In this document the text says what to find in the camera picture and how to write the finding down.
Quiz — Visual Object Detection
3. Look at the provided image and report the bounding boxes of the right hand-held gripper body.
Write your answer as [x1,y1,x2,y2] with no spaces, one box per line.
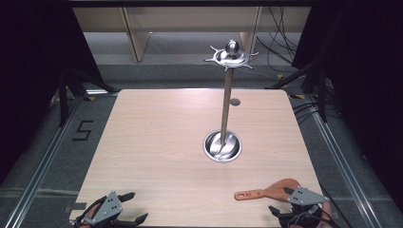
[278,185,331,228]

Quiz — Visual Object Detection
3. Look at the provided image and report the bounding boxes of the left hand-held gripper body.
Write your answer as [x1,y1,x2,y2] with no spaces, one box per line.
[73,190,136,228]

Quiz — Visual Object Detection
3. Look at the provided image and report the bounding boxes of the orange-brown spatula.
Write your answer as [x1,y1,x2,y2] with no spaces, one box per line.
[234,178,302,202]

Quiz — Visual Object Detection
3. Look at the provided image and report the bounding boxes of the person's left hand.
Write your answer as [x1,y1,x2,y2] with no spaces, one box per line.
[77,202,106,228]

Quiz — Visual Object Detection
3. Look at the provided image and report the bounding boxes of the person's right hand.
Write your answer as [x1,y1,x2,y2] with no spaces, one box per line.
[289,202,335,228]

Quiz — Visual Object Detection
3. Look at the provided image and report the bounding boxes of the black metal stand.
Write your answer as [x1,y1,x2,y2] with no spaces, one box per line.
[57,66,119,128]
[265,62,329,124]

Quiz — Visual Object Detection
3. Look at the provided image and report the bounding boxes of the steel utensil rack with hooks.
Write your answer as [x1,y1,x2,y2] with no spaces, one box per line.
[202,39,259,163]

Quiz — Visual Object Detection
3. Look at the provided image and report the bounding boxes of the dark curtain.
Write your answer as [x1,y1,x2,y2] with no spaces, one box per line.
[290,0,403,205]
[0,0,106,186]

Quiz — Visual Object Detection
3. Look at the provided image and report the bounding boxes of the beige wooden furniture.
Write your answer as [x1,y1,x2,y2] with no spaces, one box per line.
[72,6,312,63]

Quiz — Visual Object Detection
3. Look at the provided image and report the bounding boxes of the thin black cable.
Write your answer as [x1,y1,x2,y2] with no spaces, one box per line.
[318,184,350,228]

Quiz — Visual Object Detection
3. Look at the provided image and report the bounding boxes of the metal floor rail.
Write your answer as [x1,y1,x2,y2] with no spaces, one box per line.
[3,94,87,228]
[303,94,378,228]

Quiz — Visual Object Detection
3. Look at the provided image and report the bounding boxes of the black floor cables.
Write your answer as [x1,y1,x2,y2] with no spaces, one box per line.
[292,100,321,125]

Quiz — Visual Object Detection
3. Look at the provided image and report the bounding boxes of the bundle of black cables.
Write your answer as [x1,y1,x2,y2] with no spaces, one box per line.
[256,6,302,66]

